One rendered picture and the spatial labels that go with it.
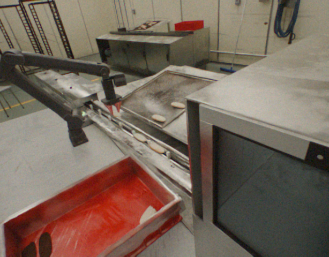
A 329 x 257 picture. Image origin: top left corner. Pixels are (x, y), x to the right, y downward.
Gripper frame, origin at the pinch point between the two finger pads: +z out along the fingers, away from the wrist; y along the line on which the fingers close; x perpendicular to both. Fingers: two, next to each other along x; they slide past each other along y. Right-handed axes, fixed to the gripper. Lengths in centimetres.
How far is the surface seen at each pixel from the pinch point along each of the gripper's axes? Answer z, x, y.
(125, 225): 10, -58, -32
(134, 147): 6.7, -28.8, -7.3
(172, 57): 36, 179, 207
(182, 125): 3.0, -37.1, 17.1
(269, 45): 45, 89, 371
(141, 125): 10.9, -7.5, 11.2
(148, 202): 10, -56, -20
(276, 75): -38, -87, -7
